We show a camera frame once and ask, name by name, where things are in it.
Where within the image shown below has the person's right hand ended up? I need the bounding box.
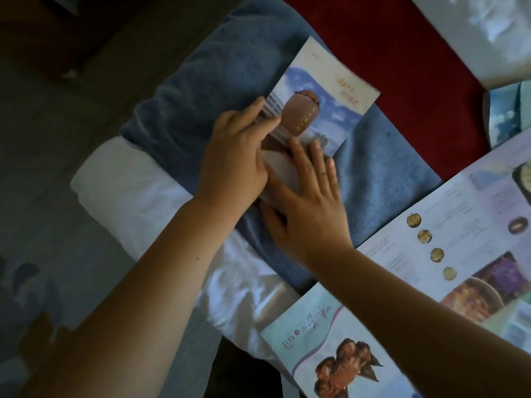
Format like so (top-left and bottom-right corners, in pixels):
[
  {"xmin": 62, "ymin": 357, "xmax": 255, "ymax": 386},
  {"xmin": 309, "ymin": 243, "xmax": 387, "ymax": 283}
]
[{"xmin": 259, "ymin": 137, "xmax": 354, "ymax": 271}]

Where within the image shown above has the person's left hand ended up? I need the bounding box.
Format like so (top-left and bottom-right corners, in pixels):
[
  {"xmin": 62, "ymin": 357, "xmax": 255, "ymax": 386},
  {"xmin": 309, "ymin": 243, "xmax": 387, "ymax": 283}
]
[{"xmin": 195, "ymin": 96, "xmax": 282, "ymax": 217}]

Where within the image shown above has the brochure with jar picture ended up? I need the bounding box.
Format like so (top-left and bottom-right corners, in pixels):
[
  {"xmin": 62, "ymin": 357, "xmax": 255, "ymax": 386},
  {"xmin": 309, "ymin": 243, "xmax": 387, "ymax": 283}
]
[{"xmin": 255, "ymin": 36, "xmax": 381, "ymax": 203}]

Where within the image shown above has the person's right forearm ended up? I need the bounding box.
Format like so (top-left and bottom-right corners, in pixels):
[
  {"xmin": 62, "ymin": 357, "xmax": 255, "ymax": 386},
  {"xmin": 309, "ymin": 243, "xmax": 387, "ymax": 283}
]
[{"xmin": 309, "ymin": 244, "xmax": 531, "ymax": 398}]

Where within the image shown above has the person's left forearm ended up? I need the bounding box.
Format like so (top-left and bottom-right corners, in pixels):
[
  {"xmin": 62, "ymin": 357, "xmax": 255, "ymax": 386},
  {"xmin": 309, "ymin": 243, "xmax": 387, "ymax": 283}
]
[{"xmin": 19, "ymin": 195, "xmax": 249, "ymax": 398}]

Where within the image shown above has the blue fleece blanket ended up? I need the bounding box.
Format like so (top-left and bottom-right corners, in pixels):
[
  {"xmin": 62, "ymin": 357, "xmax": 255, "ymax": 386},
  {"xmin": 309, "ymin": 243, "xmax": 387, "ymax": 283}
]
[{"xmin": 119, "ymin": 0, "xmax": 444, "ymax": 295}]

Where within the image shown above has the brochure with crab picture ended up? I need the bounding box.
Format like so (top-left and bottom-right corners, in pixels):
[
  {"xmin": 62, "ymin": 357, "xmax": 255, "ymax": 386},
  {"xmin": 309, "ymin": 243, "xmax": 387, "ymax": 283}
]
[{"xmin": 261, "ymin": 282, "xmax": 425, "ymax": 398}]

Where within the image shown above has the red cloth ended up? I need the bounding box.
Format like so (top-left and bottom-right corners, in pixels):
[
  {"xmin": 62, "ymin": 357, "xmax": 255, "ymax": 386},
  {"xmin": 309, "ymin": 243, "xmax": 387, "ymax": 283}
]
[{"xmin": 277, "ymin": 0, "xmax": 493, "ymax": 183}]

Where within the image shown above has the white bed sheet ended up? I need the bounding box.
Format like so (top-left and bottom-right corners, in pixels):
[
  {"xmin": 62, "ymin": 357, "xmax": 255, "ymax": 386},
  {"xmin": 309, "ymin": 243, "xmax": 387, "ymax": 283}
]
[{"xmin": 70, "ymin": 136, "xmax": 304, "ymax": 369}]

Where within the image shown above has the large open food brochure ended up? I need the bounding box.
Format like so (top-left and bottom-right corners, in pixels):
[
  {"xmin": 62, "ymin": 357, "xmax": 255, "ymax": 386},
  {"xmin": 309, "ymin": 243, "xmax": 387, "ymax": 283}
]
[{"xmin": 356, "ymin": 128, "xmax": 531, "ymax": 328}]

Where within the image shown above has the brochure with sky picture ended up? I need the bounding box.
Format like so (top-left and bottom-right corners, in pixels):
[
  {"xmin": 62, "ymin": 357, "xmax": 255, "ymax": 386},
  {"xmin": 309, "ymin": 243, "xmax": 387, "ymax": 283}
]
[{"xmin": 483, "ymin": 80, "xmax": 531, "ymax": 150}]

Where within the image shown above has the white plastic bag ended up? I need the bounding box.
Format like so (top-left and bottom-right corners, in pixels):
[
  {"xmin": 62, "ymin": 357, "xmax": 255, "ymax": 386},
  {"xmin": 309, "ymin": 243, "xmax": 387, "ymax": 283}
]
[{"xmin": 408, "ymin": 0, "xmax": 531, "ymax": 91}]

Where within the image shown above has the dark wooden furniture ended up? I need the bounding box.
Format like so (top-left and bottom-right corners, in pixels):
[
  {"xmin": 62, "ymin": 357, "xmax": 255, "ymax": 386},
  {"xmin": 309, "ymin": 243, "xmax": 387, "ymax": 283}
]
[{"xmin": 0, "ymin": 0, "xmax": 150, "ymax": 77}]

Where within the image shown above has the small pale leaflet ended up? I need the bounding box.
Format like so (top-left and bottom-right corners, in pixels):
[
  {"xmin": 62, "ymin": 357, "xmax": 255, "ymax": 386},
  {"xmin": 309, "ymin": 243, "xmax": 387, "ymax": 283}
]
[{"xmin": 481, "ymin": 292, "xmax": 531, "ymax": 355}]

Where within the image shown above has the blue patterned cloth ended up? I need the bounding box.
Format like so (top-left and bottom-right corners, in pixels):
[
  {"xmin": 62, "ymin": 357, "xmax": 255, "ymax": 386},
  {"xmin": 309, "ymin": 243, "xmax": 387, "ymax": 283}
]
[{"xmin": 0, "ymin": 257, "xmax": 63, "ymax": 365}]

